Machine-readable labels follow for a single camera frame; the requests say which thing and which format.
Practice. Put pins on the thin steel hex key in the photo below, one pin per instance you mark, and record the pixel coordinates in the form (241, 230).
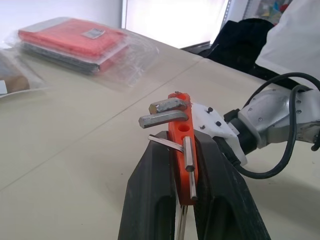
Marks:
(162, 141)

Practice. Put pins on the metal shelf post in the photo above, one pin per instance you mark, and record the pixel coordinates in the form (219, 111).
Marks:
(226, 12)

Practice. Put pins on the dark grey cloth pack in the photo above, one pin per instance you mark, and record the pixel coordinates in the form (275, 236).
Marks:
(57, 58)

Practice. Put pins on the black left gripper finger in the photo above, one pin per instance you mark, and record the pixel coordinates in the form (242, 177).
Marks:
(147, 200)

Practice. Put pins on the thickest steel hex key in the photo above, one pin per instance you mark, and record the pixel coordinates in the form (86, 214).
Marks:
(166, 105)

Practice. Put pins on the plastic bag with brown item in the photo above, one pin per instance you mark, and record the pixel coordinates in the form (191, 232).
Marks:
(15, 75)

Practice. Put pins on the black flat object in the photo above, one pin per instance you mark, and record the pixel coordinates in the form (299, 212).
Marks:
(197, 47)

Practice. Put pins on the red cloth pack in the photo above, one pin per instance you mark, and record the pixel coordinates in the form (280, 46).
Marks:
(72, 37)

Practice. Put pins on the medium steel hex key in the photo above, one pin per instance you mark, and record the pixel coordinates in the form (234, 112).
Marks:
(188, 155)

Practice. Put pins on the white fabric cover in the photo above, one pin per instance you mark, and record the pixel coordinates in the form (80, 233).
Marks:
(292, 42)

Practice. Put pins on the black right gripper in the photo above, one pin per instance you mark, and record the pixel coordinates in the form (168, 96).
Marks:
(226, 150)

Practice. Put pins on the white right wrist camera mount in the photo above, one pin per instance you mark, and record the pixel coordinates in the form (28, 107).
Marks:
(212, 122)

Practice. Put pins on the thick steel hex key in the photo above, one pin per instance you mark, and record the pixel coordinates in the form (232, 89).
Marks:
(160, 118)

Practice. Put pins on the orange hex key holder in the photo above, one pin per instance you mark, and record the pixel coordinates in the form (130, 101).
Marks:
(183, 182)

